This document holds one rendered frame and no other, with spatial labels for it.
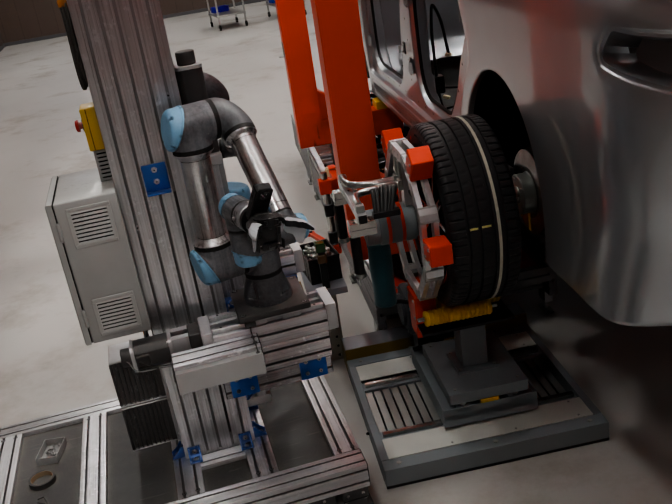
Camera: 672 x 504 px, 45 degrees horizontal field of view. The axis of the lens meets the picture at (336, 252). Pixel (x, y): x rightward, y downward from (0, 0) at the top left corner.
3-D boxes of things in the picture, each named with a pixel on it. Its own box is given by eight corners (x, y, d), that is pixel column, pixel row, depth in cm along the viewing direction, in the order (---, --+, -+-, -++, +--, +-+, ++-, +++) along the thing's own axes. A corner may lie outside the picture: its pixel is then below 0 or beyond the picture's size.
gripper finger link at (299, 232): (320, 244, 198) (286, 239, 202) (319, 220, 196) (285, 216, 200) (314, 247, 196) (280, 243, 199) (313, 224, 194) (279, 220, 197)
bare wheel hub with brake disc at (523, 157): (549, 251, 300) (557, 181, 279) (528, 255, 299) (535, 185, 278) (517, 199, 324) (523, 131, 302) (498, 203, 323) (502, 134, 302)
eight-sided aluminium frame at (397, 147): (449, 318, 278) (434, 165, 257) (430, 322, 278) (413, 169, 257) (411, 258, 328) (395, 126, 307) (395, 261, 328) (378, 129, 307)
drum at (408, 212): (428, 242, 289) (424, 205, 284) (370, 254, 287) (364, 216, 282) (419, 229, 302) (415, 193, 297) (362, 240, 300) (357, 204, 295)
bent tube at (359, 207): (414, 203, 270) (410, 172, 266) (357, 214, 269) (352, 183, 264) (402, 187, 286) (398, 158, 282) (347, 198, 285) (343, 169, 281)
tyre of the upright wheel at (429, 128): (517, 332, 292) (529, 182, 249) (453, 345, 290) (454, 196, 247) (460, 220, 342) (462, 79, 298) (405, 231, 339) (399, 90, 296)
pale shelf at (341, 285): (348, 292, 345) (347, 285, 344) (308, 300, 343) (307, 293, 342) (332, 254, 384) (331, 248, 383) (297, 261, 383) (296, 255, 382)
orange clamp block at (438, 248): (446, 253, 270) (454, 264, 261) (423, 258, 269) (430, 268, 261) (444, 234, 267) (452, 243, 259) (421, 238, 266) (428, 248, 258)
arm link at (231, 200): (246, 216, 224) (240, 187, 221) (262, 226, 215) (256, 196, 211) (219, 225, 221) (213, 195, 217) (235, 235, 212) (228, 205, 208)
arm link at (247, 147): (237, 104, 245) (306, 245, 231) (202, 113, 240) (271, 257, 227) (243, 81, 234) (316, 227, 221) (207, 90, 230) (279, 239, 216)
